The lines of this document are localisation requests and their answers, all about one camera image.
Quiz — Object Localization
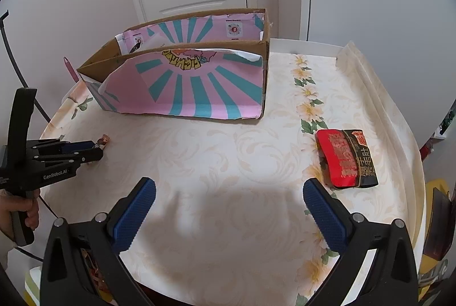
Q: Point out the pink striped cardboard box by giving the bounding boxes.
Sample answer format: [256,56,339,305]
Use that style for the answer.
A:
[76,8,273,121]

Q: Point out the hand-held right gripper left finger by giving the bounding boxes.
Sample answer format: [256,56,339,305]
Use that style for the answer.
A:
[40,177,157,306]

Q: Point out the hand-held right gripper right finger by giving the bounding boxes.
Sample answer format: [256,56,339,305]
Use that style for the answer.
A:
[303,178,418,306]

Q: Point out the person's left hand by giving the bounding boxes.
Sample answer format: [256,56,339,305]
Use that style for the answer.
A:
[0,191,40,240]

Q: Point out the yellow bag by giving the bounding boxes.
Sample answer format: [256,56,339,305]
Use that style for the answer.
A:
[418,179,454,296]

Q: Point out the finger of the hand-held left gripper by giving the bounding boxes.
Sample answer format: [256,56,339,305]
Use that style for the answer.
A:
[36,150,105,167]
[32,139,103,154]

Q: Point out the dark brown board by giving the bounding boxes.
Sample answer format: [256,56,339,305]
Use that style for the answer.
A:
[425,190,454,257]

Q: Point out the black curved pole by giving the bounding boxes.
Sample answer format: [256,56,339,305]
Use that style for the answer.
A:
[0,10,51,122]

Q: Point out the red and black snack packet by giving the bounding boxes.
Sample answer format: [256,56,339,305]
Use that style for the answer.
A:
[316,128,379,190]

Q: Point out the pink plastic stick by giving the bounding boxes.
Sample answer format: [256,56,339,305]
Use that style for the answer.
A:
[63,57,78,82]

